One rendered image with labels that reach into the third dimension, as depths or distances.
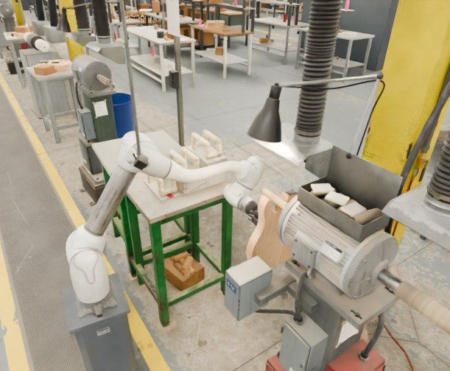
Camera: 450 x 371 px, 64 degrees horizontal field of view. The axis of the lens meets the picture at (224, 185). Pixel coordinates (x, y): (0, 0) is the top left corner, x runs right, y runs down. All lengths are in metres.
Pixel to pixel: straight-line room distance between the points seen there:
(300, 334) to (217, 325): 1.23
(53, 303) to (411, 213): 2.51
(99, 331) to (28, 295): 1.28
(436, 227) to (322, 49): 0.66
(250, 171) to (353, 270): 0.83
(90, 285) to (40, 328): 1.14
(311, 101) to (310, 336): 0.87
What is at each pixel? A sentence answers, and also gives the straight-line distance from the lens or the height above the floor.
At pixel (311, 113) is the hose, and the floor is 1.66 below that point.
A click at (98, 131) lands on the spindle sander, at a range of 3.70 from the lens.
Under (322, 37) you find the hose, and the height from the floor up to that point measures 1.92.
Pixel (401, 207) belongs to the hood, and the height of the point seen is 1.54.
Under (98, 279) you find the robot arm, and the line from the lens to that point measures 1.80.
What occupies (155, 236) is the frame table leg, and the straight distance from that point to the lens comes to 2.11.
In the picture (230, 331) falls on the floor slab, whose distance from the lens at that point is 2.64.
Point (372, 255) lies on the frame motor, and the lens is 1.26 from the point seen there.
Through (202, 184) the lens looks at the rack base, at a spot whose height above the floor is 0.97.
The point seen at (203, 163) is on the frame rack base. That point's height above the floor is 1.09.
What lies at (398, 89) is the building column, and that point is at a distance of 2.15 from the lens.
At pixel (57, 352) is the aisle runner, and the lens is 2.74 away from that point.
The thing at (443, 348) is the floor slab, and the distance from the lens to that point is 2.97.
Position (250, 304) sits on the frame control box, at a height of 0.99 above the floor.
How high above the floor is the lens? 2.12
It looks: 31 degrees down
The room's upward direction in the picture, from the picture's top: 1 degrees clockwise
